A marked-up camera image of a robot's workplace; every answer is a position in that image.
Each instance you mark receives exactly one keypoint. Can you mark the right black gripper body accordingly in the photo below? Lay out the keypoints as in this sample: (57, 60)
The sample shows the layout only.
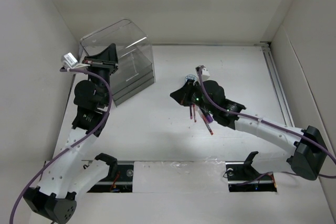
(195, 95)

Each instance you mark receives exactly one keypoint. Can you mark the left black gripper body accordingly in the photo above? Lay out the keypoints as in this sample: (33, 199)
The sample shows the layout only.
(105, 68)

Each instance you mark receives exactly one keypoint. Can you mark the blue slime jar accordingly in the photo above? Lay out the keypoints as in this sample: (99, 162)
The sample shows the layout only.
(190, 77)

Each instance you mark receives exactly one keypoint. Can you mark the clear acrylic drawer organizer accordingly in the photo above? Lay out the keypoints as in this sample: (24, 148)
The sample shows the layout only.
(135, 57)

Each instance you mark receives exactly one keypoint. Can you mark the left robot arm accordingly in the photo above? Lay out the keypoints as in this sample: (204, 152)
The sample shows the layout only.
(55, 196)

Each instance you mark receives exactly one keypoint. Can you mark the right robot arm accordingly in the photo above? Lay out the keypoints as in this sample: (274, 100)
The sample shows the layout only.
(303, 150)

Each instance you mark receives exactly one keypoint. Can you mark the red pen middle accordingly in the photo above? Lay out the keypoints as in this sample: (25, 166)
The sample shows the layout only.
(194, 113)

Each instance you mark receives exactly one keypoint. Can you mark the purple highlighter marker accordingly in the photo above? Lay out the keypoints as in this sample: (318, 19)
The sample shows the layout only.
(208, 117)

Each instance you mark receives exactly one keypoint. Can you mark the red pen lower right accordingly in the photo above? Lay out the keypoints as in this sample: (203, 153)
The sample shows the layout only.
(207, 125)

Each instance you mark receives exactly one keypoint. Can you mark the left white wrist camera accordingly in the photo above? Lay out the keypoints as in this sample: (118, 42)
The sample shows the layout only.
(69, 61)

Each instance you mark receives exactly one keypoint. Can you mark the aluminium rail right side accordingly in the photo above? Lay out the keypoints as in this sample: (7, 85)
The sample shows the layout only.
(275, 79)

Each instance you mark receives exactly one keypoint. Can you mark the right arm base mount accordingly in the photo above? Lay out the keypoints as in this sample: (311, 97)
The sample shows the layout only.
(242, 177)

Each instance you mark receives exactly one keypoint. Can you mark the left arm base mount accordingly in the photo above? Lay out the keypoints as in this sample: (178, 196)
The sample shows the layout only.
(122, 182)

